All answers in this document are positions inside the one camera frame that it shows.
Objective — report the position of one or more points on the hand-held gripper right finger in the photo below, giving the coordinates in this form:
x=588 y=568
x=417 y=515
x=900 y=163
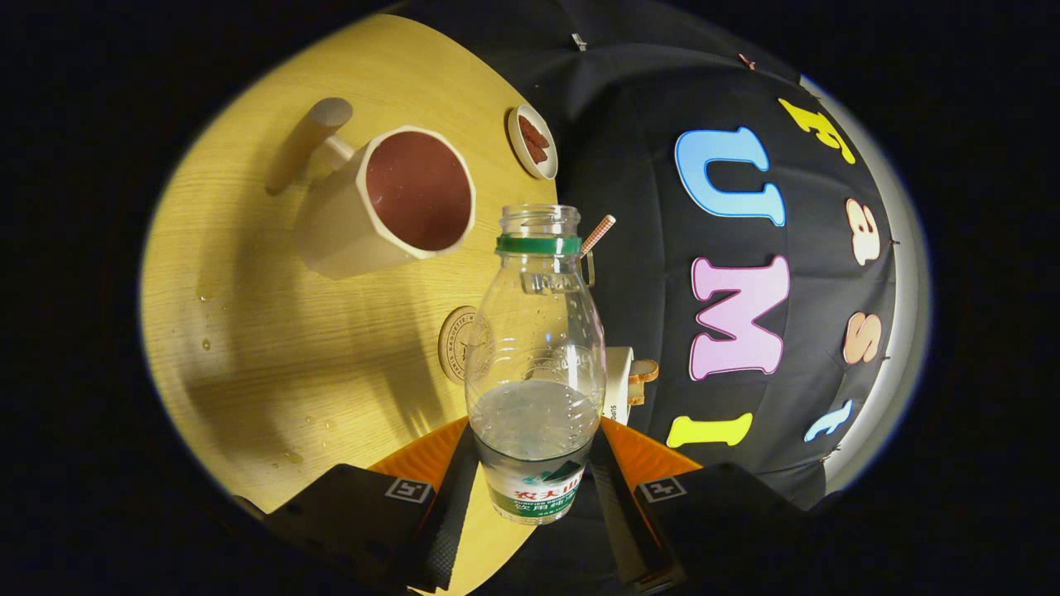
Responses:
x=621 y=530

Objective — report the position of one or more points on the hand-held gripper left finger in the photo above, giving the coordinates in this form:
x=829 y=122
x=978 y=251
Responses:
x=451 y=530

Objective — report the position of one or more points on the clear plastic juice bottle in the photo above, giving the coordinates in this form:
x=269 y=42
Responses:
x=534 y=414

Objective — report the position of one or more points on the round printed coaster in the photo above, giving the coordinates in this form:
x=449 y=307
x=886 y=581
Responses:
x=454 y=343

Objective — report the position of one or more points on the toast slice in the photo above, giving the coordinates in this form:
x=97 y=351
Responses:
x=636 y=393
x=644 y=371

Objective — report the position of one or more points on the white toaster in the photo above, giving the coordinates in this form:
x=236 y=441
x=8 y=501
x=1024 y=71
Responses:
x=617 y=385

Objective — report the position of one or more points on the wooden table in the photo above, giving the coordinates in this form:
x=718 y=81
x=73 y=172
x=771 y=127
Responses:
x=331 y=348

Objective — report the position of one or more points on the black backdrop cloth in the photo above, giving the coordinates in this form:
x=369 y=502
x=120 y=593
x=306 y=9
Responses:
x=646 y=248

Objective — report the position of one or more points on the red sausage piece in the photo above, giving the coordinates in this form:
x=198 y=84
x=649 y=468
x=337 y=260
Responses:
x=534 y=153
x=534 y=132

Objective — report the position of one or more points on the white round plate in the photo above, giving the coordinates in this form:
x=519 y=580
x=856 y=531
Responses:
x=517 y=149

